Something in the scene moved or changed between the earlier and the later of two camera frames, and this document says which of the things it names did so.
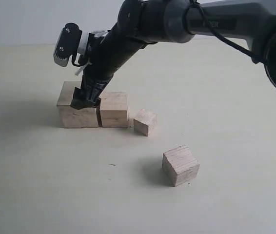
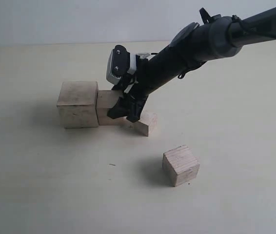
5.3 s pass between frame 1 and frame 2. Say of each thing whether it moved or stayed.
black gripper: moved
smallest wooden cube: stayed
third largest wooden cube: stayed
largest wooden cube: stayed
